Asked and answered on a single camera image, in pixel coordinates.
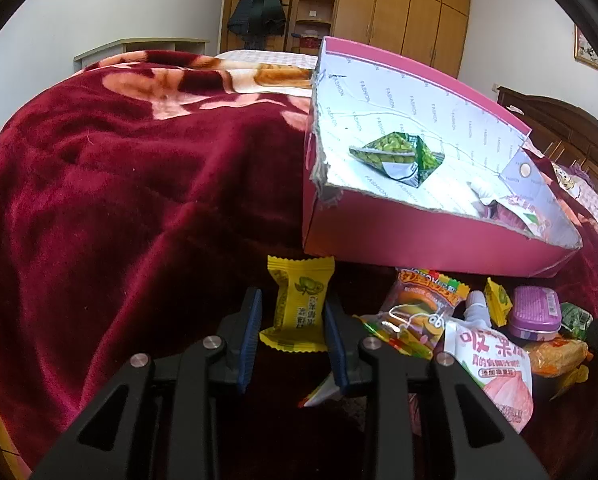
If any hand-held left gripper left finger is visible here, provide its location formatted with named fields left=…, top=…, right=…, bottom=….
left=29, top=287, right=265, bottom=480

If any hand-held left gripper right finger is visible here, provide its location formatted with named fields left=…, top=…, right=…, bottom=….
left=325, top=292, right=550, bottom=480

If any dark green snack packet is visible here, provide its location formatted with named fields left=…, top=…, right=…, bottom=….
left=559, top=302, right=594, bottom=342

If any orange snack packet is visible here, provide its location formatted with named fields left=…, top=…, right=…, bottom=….
left=524, top=336, right=591, bottom=380

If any burger gummy candy bag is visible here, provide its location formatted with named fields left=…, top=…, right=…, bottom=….
left=359, top=267, right=471, bottom=361

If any peach jelly drink pouch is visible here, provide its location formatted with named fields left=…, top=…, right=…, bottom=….
left=441, top=290, right=535, bottom=433

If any pink cardboard box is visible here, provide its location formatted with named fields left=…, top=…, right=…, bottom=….
left=301, top=36, right=584, bottom=278

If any red white snack packet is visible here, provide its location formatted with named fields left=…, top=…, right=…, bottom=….
left=298, top=374, right=341, bottom=409

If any small yellow snack packet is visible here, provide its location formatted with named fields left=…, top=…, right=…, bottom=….
left=484, top=277, right=514, bottom=328

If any pink white snack packet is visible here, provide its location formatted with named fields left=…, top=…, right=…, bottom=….
left=472, top=180, right=552, bottom=236

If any red floral blanket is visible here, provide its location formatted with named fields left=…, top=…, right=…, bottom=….
left=0, top=50, right=598, bottom=480

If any green pea snack packet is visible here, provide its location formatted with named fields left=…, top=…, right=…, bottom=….
left=348, top=130, right=447, bottom=188

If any dark wooden headboard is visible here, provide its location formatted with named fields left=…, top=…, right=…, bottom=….
left=496, top=85, right=598, bottom=201

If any white shelf unit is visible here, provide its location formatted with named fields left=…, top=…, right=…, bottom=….
left=74, top=37, right=211, bottom=72

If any hanging black coat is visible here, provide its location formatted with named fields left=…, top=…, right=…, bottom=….
left=227, top=0, right=287, bottom=43

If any wooden corner shelf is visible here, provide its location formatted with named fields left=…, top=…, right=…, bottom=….
left=294, top=0, right=341, bottom=56

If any wooden wardrobe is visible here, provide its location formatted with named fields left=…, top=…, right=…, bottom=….
left=224, top=0, right=472, bottom=78

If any framed wall picture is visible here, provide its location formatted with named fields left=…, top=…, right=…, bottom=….
left=573, top=25, right=598, bottom=77

